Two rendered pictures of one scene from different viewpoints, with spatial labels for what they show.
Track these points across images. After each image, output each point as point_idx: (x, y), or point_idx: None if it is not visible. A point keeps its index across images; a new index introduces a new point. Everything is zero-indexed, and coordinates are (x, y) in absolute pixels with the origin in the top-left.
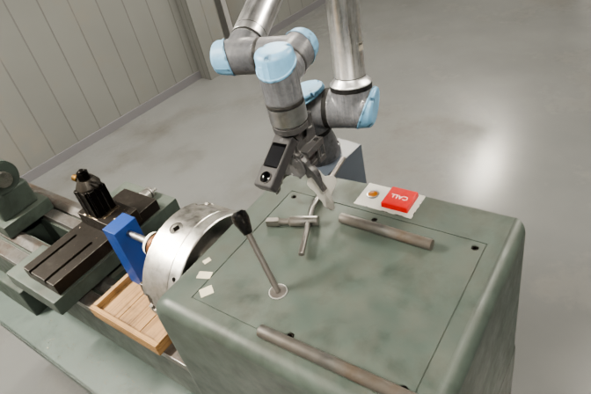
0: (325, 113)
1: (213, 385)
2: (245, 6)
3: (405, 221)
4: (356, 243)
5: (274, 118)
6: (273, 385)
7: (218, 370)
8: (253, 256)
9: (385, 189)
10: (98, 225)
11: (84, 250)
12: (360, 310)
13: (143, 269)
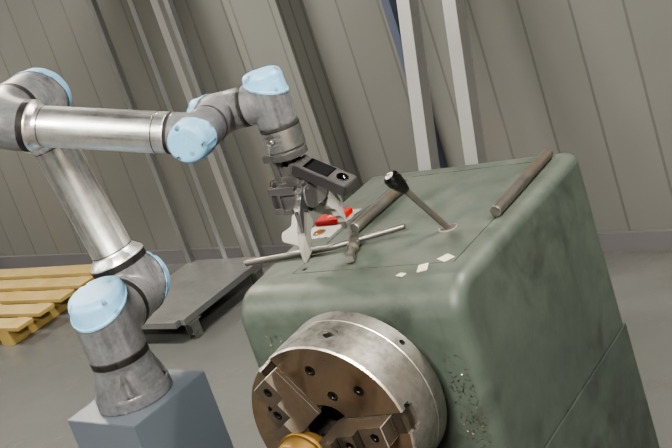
0: (143, 293)
1: (516, 381)
2: (127, 114)
3: (364, 209)
4: (389, 218)
5: (298, 132)
6: (535, 241)
7: (513, 317)
8: (398, 254)
9: (313, 229)
10: None
11: None
12: (470, 194)
13: (377, 378)
